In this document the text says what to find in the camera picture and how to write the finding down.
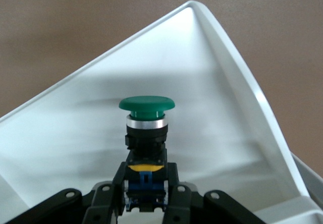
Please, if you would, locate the green mushroom push button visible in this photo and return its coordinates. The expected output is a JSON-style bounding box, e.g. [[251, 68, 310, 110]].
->
[[118, 95, 176, 213]]

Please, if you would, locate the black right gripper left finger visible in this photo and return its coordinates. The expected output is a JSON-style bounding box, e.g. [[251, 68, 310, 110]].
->
[[12, 162, 127, 224]]

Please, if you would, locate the white plastic drawer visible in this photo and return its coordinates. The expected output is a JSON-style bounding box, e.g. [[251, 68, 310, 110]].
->
[[0, 0, 313, 224]]

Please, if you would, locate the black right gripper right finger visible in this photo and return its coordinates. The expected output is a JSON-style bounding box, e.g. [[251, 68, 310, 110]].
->
[[163, 162, 265, 224]]

